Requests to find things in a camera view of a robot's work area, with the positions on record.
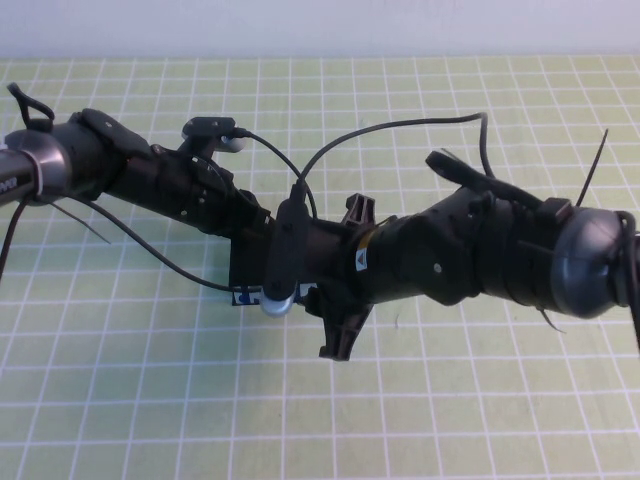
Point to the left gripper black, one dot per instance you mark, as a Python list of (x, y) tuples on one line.
[(190, 190)]

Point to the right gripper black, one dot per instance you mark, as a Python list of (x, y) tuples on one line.
[(340, 260)]

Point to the black printed glasses case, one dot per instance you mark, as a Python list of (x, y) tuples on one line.
[(247, 265)]

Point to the right robot arm black grey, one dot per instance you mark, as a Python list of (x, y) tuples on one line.
[(525, 250)]

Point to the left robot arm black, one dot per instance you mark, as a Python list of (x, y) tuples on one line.
[(50, 160)]

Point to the green white-checked tablecloth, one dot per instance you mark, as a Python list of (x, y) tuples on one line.
[(320, 410)]

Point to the thin grey zip tie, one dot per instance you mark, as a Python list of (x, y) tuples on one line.
[(82, 222)]

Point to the short black zip tie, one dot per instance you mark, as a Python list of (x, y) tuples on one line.
[(550, 320)]

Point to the long black zip tie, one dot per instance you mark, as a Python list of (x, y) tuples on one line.
[(592, 167)]

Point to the right wrist camera black silver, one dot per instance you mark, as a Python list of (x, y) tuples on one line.
[(285, 250)]

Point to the wrist camera black silver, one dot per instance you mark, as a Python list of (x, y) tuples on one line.
[(210, 125), (285, 250)]

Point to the left wrist camera black silver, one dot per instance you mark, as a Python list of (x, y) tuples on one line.
[(210, 125)]

